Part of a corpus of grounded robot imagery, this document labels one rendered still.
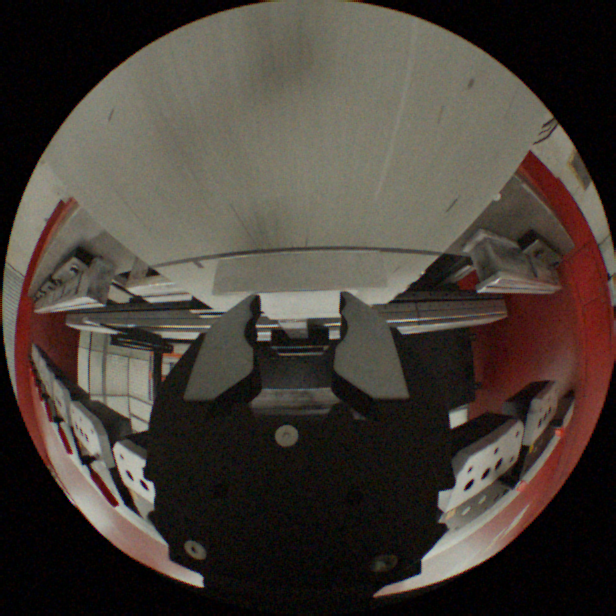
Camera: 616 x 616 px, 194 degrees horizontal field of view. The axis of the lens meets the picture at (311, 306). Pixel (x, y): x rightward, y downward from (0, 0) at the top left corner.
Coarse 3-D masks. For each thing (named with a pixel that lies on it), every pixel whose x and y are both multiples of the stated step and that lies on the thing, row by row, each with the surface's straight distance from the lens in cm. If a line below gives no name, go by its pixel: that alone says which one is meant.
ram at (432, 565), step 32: (32, 384) 186; (64, 480) 154; (544, 480) 84; (96, 512) 91; (128, 512) 46; (512, 512) 63; (128, 544) 83; (160, 544) 47; (480, 544) 62; (192, 576) 58; (416, 576) 51; (448, 576) 77
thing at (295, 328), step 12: (288, 324) 23; (300, 324) 23; (276, 336) 36; (288, 336) 36; (300, 336) 33; (312, 336) 36; (324, 336) 36; (276, 348) 38; (288, 348) 37; (300, 348) 36; (312, 348) 36; (324, 348) 41
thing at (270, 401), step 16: (256, 400) 19; (272, 400) 19; (288, 400) 19; (304, 400) 18; (320, 400) 18; (336, 400) 19; (256, 416) 19; (272, 416) 18; (288, 416) 18; (304, 416) 18; (320, 416) 18; (352, 416) 18
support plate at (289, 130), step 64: (320, 0) 6; (128, 64) 7; (192, 64) 6; (256, 64) 5; (320, 64) 5; (384, 64) 6; (448, 64) 6; (64, 128) 10; (128, 128) 7; (192, 128) 6; (256, 128) 6; (320, 128) 6; (384, 128) 6; (448, 128) 7; (512, 128) 8; (128, 192) 9; (192, 192) 7; (256, 192) 7; (320, 192) 7; (384, 192) 7; (448, 192) 8; (192, 256) 11; (384, 256) 10
